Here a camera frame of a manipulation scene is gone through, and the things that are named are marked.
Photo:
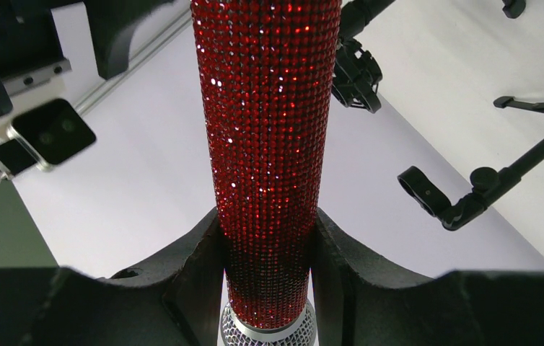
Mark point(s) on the black shock-mount tripod stand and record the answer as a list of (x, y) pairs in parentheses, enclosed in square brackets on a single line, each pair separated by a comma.
[(356, 74)]

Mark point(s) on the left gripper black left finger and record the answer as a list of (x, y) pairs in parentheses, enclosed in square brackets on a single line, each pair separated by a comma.
[(170, 298)]

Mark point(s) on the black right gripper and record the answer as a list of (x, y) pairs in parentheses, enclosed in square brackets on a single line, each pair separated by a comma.
[(31, 52)]

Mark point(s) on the aluminium frame rail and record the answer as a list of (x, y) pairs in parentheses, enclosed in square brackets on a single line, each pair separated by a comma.
[(152, 46)]

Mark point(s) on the black round-base mic stand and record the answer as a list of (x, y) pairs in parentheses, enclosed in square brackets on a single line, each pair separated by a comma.
[(513, 8)]

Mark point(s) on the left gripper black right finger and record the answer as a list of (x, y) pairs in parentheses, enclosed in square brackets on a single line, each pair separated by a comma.
[(362, 298)]

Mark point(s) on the black clip tripod stand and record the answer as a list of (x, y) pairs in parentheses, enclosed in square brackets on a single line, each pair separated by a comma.
[(487, 184)]

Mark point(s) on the red glitter microphone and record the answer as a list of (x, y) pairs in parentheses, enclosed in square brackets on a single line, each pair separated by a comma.
[(266, 70)]

